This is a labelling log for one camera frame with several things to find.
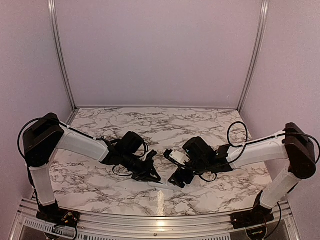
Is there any left aluminium frame post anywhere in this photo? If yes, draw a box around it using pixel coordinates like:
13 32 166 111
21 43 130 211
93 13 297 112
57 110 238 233
47 0 77 112

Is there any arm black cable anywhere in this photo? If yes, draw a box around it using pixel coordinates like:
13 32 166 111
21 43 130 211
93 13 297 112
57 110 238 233
16 117 148 177
194 121 320 182

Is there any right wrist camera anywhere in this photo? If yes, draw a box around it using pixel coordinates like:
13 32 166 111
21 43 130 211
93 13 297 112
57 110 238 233
163 149 190 166

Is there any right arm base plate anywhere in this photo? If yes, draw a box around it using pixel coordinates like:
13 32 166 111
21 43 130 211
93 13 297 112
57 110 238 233
230 210 275 229

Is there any front aluminium rail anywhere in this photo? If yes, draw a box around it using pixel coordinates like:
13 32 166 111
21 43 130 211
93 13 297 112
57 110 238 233
9 198 301 240

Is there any right aluminium frame post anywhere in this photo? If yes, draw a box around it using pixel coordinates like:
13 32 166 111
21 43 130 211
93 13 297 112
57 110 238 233
237 0 270 113

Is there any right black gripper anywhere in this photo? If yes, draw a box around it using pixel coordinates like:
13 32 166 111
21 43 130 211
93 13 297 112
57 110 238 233
168 158 209 188

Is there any aluminium frame post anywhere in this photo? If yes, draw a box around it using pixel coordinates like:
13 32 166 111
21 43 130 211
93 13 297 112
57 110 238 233
47 0 77 112
237 0 270 113

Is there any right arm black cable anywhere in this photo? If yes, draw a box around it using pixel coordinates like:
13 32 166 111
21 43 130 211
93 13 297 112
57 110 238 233
194 121 320 182

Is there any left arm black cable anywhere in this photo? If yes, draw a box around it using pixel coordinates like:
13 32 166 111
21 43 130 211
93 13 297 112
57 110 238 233
16 117 148 177

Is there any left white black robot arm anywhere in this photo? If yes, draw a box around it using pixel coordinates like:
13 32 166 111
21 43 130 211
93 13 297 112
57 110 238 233
17 112 161 223

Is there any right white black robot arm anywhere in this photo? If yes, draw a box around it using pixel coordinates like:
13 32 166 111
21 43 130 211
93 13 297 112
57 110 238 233
164 122 320 224

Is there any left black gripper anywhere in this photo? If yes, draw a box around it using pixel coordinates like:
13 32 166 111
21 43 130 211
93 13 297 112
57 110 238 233
121 151 162 182

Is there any white remote control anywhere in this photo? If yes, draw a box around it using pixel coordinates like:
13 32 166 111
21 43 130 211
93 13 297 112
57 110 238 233
147 182 179 191

